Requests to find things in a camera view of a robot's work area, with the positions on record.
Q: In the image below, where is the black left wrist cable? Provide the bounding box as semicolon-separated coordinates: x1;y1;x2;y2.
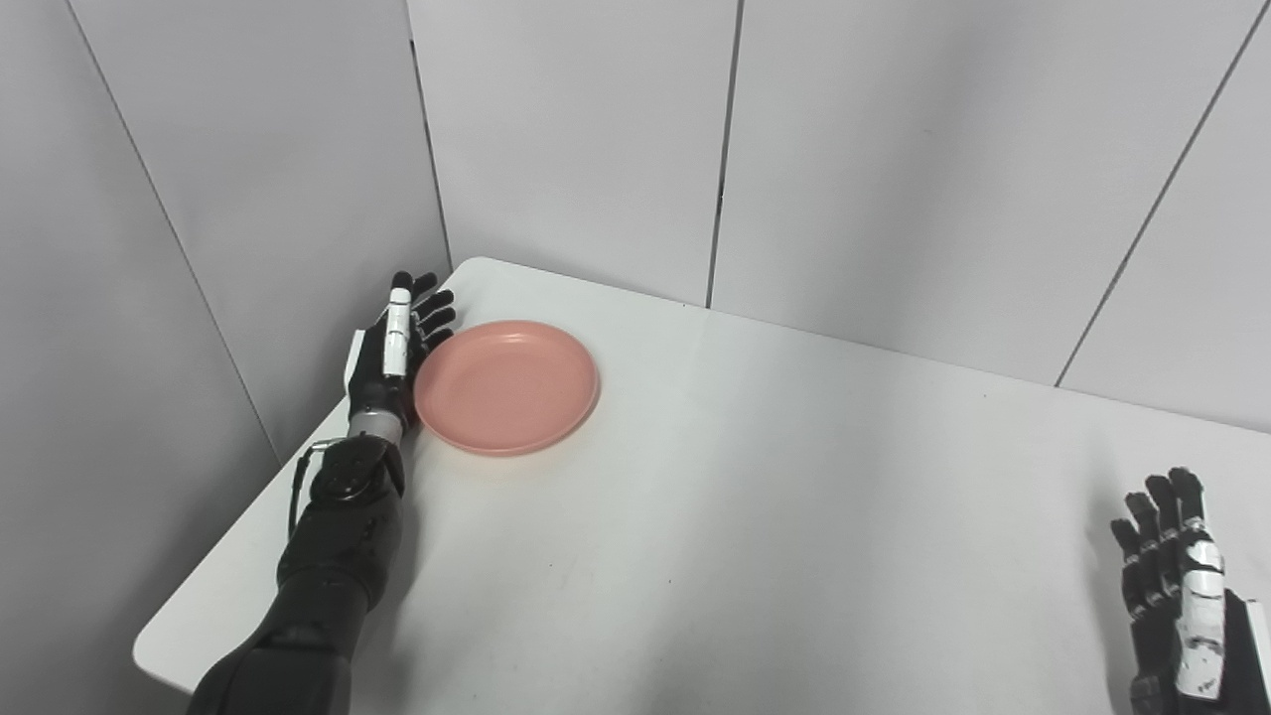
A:
288;440;349;542

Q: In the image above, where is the pink round plate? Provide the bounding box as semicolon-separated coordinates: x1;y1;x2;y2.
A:
413;320;602;458

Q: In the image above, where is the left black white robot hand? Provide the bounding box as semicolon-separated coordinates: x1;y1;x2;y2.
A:
344;271;459;430

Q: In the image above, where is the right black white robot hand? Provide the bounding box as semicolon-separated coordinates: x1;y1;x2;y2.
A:
1109;467;1271;715

